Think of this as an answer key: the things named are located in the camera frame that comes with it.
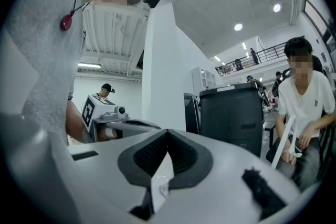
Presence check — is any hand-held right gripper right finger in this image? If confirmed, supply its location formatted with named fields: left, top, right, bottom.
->
left=152, top=129, right=301, bottom=224

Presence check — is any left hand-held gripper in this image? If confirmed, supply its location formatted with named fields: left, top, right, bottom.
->
left=81, top=94, right=163, bottom=143

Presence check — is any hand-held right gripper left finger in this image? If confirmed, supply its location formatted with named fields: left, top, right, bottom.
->
left=67, top=129, right=169, bottom=224

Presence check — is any pink toothbrush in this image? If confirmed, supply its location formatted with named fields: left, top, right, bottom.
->
left=150, top=151, right=174, bottom=215

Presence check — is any person's left forearm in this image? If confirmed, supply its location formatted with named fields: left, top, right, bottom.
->
left=65, top=99, right=91, bottom=144

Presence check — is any gray metal cabinet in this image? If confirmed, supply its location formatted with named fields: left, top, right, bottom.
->
left=183, top=92, right=202, bottom=135

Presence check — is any black plastic drawer cabinet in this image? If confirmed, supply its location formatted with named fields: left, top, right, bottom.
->
left=198, top=83, right=264, bottom=158

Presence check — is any white gooseneck faucet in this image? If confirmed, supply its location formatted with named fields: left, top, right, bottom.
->
left=270, top=115, right=302, bottom=170

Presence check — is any white shelf unit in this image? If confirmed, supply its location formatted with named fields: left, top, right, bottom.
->
left=191, top=66, right=217, bottom=95

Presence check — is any ceiling strip light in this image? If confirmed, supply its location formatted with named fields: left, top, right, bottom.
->
left=78, top=62, right=102, bottom=69

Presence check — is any person's gray shirt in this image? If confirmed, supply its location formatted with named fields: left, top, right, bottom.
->
left=2, top=0, right=91, bottom=145

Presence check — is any black balcony railing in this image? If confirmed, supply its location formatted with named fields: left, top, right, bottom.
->
left=215, top=35, right=305, bottom=77

